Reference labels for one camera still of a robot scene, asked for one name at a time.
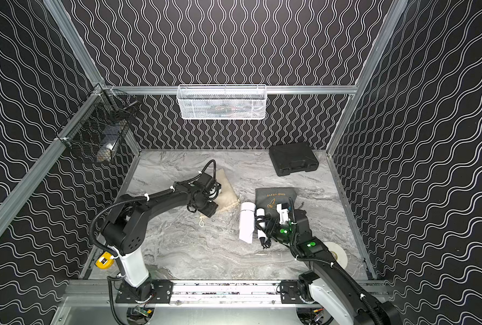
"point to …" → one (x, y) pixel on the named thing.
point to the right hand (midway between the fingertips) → (259, 224)
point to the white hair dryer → (247, 224)
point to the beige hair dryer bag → (228, 195)
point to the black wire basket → (97, 128)
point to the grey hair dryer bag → (267, 198)
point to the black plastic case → (289, 157)
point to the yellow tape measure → (105, 261)
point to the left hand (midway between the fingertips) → (210, 206)
